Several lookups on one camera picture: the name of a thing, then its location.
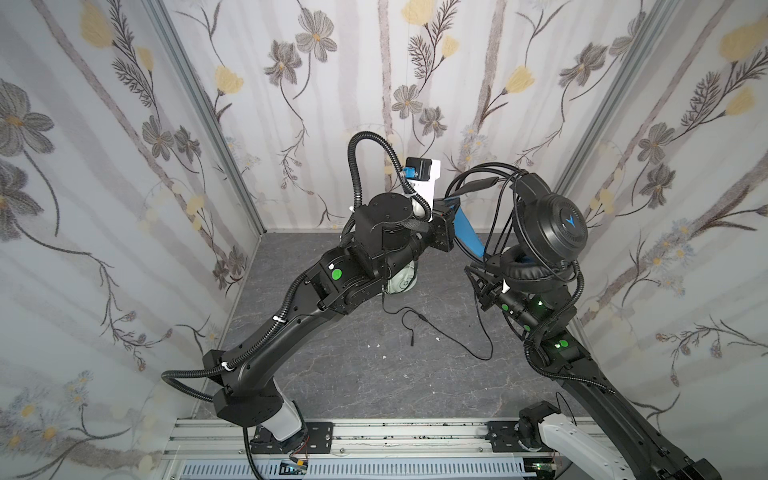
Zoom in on mint green over-ear headphones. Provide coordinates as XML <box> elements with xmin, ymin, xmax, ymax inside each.
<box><xmin>384</xmin><ymin>260</ymin><xmax>418</xmax><ymax>295</ymax></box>

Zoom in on left arm corrugated cable conduit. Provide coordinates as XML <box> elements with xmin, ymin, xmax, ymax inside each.
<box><xmin>160</xmin><ymin>130</ymin><xmax>433</xmax><ymax>404</ymax></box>

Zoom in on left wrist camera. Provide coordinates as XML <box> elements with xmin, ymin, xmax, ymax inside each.
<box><xmin>403</xmin><ymin>157</ymin><xmax>441</xmax><ymax>207</ymax></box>

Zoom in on black and blue headphones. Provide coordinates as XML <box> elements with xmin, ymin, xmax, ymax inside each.
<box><xmin>445</xmin><ymin>162</ymin><xmax>588</xmax><ymax>299</ymax></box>

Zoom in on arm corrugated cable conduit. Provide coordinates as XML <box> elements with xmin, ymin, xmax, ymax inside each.
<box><xmin>523</xmin><ymin>263</ymin><xmax>616</xmax><ymax>396</ymax></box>
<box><xmin>160</xmin><ymin>130</ymin><xmax>433</xmax><ymax>404</ymax></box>

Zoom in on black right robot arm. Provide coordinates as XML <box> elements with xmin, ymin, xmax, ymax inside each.
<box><xmin>465</xmin><ymin>264</ymin><xmax>720</xmax><ymax>479</ymax></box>

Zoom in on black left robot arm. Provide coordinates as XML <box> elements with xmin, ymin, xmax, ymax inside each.
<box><xmin>204</xmin><ymin>193</ymin><xmax>460</xmax><ymax>450</ymax></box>

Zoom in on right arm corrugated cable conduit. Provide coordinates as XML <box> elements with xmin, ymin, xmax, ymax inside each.
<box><xmin>523</xmin><ymin>263</ymin><xmax>616</xmax><ymax>396</ymax></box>

